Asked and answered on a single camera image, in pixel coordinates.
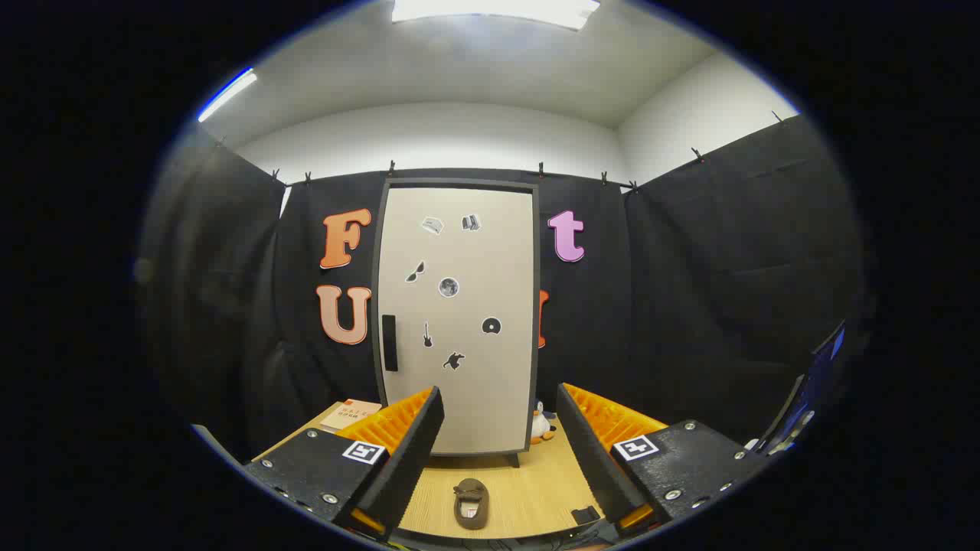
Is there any rectangular ceiling light panel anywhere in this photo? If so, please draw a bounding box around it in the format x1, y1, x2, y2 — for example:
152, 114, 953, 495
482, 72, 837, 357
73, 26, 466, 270
391, 0, 601, 31

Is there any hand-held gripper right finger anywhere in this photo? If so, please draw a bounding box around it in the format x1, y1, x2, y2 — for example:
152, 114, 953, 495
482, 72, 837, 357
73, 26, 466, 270
556, 383, 770, 536

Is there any black backdrop cloth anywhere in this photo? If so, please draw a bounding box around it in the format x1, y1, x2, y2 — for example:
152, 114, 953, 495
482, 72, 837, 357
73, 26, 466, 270
138, 115, 866, 460

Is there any dark grey shoe cabinet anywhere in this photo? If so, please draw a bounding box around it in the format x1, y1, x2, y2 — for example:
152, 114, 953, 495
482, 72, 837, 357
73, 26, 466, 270
371, 178, 541, 469

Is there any penguin plush toy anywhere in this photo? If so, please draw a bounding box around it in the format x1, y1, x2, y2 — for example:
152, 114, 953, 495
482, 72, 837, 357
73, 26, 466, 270
530, 400, 558, 445

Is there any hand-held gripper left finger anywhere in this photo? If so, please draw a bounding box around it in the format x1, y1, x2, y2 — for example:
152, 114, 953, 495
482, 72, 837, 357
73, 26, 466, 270
243, 386, 446, 543

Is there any brown fuzzy shoe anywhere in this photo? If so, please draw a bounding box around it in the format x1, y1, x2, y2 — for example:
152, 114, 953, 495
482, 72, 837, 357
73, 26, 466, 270
452, 478, 491, 530

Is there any long ceiling light strip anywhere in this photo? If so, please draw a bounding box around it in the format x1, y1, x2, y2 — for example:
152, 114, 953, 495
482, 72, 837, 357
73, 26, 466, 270
198, 67, 258, 123

